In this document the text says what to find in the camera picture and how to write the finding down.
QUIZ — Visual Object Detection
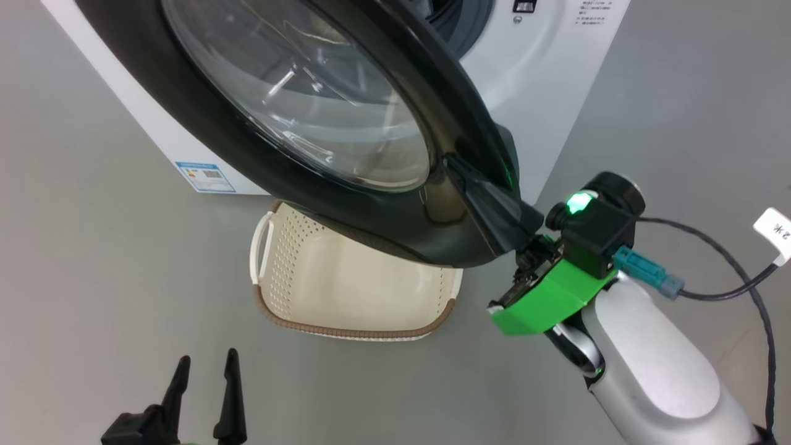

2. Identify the thin black cable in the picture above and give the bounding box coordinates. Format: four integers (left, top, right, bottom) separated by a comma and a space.
635, 216, 779, 445

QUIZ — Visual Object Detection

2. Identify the teal cable connector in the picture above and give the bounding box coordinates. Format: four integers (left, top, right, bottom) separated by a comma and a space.
612, 245, 686, 301

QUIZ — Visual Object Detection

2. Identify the grey rubber door gasket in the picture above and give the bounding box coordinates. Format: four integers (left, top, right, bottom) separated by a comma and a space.
425, 0, 496, 60

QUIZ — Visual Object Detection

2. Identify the black glass washing machine door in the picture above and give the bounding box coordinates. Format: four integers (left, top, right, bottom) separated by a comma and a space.
74, 0, 546, 270

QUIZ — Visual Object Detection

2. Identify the cream plastic laundry basket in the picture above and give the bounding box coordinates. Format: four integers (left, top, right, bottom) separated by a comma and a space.
249, 201, 465, 342

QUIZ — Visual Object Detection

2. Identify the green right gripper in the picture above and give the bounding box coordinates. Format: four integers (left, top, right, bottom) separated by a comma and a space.
441, 153, 619, 337

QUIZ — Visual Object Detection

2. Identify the blue energy label sticker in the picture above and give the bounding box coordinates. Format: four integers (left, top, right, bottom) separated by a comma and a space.
174, 161, 237, 194

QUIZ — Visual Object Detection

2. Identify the white cable tag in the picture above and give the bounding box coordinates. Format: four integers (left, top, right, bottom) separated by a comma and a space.
753, 206, 791, 268

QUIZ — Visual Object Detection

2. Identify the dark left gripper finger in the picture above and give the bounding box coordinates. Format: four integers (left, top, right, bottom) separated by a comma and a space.
145, 355, 192, 434
213, 348, 248, 445

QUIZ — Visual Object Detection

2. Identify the white washing machine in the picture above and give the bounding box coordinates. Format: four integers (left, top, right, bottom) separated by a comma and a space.
40, 0, 632, 206

